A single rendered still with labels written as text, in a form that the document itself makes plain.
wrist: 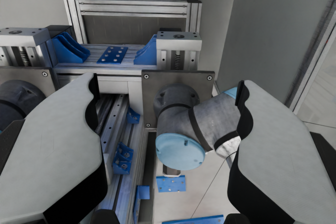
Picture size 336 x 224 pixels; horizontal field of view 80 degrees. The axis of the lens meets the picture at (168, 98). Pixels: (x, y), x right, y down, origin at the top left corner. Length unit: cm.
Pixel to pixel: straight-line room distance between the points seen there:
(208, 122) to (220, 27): 128
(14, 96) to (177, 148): 49
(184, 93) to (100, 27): 101
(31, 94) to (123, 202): 42
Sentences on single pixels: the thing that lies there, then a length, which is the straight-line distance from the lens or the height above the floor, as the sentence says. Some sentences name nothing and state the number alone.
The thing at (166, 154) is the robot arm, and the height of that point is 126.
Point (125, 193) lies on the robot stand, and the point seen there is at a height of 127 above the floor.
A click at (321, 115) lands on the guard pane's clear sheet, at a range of 75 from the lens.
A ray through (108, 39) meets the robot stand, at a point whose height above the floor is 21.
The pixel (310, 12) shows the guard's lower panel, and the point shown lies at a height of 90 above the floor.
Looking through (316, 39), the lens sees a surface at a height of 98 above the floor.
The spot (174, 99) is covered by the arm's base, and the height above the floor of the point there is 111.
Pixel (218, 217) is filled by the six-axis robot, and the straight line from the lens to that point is 356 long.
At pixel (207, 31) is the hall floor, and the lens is 167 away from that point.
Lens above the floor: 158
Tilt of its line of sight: 57 degrees down
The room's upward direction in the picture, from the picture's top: 180 degrees counter-clockwise
